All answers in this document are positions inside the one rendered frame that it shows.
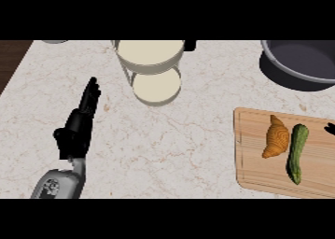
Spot orange croissant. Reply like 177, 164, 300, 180
262, 114, 291, 160

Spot green squash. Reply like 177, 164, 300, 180
285, 123, 310, 186

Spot white tiered basket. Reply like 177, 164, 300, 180
111, 40, 186, 107

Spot small black object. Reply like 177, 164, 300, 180
182, 40, 198, 52

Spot wooden cutting board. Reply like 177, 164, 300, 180
234, 106, 335, 200

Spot dark grey pot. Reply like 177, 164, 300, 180
259, 40, 335, 92

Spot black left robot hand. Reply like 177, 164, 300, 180
52, 77, 102, 161

